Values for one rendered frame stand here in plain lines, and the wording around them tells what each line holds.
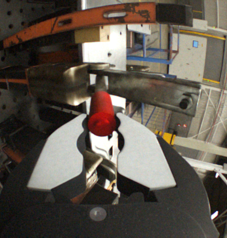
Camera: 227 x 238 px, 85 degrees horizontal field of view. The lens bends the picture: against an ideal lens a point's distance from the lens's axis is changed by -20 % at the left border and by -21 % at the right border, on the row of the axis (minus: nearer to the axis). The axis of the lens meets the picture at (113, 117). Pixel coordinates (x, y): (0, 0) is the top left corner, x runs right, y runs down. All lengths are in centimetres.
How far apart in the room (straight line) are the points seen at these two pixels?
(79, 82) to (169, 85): 13
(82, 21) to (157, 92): 15
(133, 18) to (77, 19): 9
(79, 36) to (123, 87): 12
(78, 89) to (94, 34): 9
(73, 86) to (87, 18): 10
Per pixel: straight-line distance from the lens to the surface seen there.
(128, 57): 232
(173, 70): 850
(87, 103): 34
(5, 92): 54
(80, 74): 23
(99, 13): 22
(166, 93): 19
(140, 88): 20
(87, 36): 26
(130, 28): 53
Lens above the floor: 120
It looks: 25 degrees down
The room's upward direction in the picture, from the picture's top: 103 degrees clockwise
